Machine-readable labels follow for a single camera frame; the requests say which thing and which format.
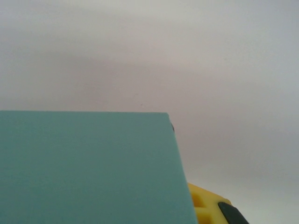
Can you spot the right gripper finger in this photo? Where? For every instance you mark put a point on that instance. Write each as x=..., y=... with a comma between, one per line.
x=210, y=207

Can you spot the teal paper box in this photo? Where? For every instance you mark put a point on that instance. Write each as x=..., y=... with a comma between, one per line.
x=93, y=168

